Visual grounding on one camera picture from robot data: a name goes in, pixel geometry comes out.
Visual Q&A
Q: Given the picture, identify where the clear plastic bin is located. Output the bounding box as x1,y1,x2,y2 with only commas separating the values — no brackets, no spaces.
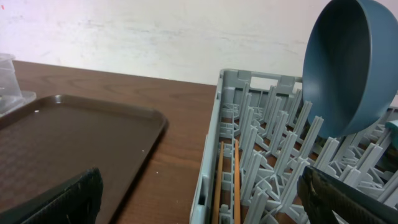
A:
0,53,37,116

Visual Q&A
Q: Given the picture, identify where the grey dishwasher rack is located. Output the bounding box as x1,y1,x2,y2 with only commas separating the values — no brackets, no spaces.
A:
190,69,397,223

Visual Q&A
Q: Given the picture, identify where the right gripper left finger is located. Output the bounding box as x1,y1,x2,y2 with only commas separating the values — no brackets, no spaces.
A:
1,167,103,224

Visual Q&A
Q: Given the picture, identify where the brown serving tray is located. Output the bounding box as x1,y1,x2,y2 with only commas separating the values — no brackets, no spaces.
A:
1,95,167,223

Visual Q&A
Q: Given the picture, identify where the dark blue plate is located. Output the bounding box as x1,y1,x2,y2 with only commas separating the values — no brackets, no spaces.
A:
302,0,397,138

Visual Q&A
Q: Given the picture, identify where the wooden chopstick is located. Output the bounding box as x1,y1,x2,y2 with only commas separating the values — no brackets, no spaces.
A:
211,141,224,224
234,139,241,224

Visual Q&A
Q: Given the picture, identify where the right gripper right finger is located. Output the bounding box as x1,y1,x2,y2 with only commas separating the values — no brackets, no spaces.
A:
297,166,397,224

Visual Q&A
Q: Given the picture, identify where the light blue small bowl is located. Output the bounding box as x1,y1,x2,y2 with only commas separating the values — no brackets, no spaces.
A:
385,119,398,141

